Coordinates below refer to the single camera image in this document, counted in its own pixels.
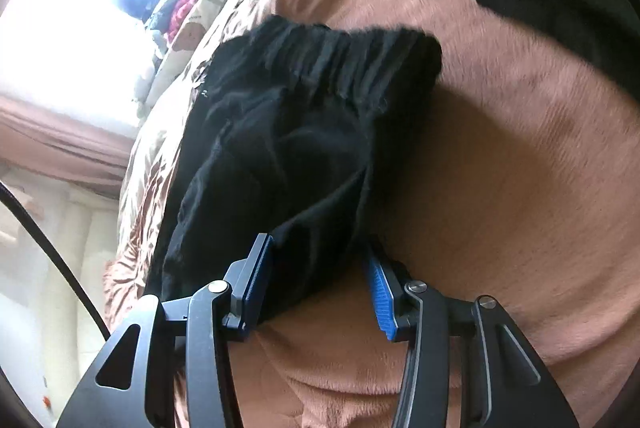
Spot black pants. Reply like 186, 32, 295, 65
145, 16, 443, 324

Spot brown fleece blanket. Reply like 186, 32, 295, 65
170, 0, 640, 428

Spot black braided cable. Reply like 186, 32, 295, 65
0, 181, 112, 343

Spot pile of plush toys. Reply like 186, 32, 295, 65
131, 0, 246, 106

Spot pink curtain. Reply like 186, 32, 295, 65
0, 93, 138, 191

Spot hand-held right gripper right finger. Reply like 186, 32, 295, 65
362, 242, 581, 428

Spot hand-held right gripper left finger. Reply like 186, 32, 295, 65
55, 233, 275, 428

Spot cream padded headboard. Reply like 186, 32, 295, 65
0, 185, 123, 411

